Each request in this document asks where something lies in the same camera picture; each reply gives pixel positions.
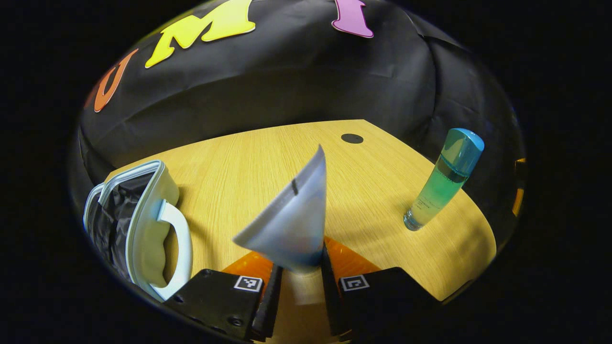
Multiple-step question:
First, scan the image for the green lotion bottle blue cap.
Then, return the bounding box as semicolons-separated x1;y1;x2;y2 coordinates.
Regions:
403;128;485;232

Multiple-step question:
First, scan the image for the white blue cream tube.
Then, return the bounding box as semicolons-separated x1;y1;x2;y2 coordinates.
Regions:
233;145;328;274

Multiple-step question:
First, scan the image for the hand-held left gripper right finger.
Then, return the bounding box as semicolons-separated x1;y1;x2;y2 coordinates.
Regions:
320;236;440;338

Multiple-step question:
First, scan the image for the black backdrop cloth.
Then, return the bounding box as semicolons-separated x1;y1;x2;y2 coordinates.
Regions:
67;0;529;254

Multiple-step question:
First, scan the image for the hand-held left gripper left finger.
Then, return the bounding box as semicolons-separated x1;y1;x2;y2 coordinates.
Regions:
163;251;284;343

